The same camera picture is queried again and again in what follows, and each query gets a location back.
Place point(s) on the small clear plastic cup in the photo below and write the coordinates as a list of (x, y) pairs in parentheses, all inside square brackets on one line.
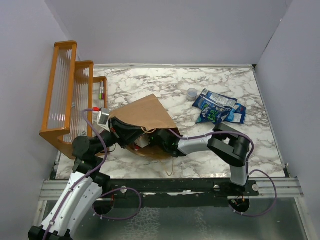
[(192, 94)]

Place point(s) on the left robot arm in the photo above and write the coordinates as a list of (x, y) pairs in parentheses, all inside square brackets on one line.
[(86, 184)]

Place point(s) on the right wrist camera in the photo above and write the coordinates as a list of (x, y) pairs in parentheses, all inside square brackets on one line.
[(141, 142)]

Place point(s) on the blue green snack bag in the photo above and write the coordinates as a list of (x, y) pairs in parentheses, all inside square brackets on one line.
[(213, 114)]

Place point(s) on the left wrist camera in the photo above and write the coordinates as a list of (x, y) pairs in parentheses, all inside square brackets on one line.
[(102, 116)]

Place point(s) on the dark blue snack bag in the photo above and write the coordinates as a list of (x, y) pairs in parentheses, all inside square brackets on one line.
[(237, 115)]

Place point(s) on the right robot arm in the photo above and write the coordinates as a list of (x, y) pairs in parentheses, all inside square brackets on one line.
[(230, 145)]

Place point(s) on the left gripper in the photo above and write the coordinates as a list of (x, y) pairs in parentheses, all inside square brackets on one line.
[(123, 132)]

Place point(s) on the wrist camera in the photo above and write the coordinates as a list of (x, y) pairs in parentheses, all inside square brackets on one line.
[(102, 116), (141, 142)]

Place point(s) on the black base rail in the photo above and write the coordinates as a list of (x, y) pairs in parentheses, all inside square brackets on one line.
[(173, 193)]

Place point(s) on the light blue snack bag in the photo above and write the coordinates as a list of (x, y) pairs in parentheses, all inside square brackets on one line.
[(213, 99)]

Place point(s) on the markers in rack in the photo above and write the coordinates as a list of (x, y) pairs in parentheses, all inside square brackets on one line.
[(101, 91)]

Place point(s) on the orange wooden rack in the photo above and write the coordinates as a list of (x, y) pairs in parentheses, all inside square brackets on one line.
[(70, 90)]

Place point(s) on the brown paper bag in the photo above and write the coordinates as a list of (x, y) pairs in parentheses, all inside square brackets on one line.
[(149, 115)]

